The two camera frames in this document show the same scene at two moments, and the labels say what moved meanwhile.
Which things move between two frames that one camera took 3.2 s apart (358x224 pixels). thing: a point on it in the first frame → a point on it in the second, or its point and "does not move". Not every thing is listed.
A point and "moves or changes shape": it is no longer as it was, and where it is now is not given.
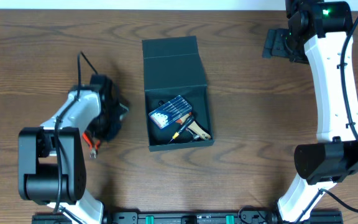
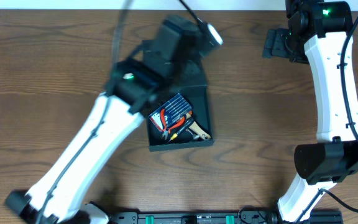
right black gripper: (273, 46) does not move
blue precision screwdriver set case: (170, 112) does not move
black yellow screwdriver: (187, 123) does not move
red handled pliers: (92, 145) moves or changes shape
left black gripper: (114, 111) → (194, 76)
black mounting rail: (190, 217) does not move
